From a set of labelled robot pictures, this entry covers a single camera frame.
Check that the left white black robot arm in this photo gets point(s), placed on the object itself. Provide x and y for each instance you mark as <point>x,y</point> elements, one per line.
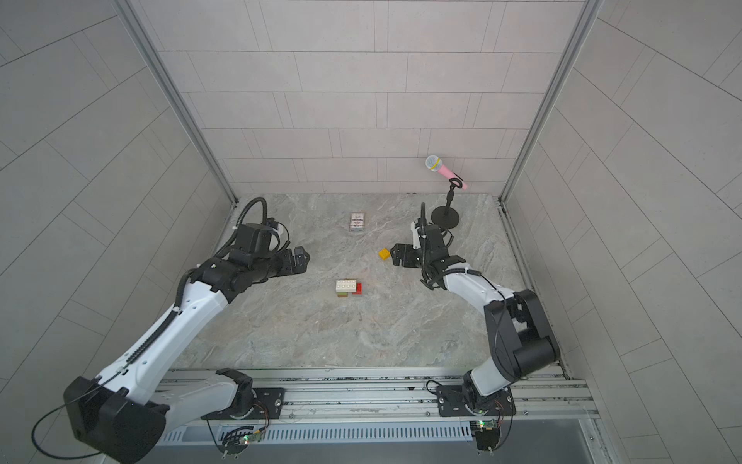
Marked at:
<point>118,414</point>

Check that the left circuit board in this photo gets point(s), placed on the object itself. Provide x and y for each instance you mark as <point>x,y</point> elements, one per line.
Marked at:
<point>237,440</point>

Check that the aluminium rail frame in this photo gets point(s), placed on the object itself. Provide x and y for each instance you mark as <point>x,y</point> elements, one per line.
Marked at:
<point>336,405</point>

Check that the black microphone stand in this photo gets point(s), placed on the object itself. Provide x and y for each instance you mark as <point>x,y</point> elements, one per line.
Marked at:
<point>446,216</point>

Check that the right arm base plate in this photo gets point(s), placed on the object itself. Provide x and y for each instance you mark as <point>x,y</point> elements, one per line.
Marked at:
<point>456,401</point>

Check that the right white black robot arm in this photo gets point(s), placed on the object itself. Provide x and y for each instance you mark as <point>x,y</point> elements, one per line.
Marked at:
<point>520,337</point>

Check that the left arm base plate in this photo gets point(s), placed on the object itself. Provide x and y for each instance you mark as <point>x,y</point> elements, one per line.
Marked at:
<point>267,404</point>

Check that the pink toy microphone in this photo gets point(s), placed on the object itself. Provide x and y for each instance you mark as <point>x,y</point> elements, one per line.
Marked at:
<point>435,164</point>

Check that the white long lego brick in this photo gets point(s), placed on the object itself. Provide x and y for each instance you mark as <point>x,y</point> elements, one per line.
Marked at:
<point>346,286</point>

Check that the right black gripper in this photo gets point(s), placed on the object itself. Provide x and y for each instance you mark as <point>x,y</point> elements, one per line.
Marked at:
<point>409,260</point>

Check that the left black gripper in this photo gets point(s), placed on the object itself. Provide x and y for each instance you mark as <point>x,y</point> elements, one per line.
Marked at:
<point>290,267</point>

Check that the right circuit board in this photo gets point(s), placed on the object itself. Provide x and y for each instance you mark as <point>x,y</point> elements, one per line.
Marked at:
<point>487,435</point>

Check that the circuit board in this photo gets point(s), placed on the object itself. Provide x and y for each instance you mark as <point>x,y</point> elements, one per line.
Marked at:
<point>487,435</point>
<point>237,440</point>

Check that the red white card box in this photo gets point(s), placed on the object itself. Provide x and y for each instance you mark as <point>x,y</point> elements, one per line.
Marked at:
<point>357,222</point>

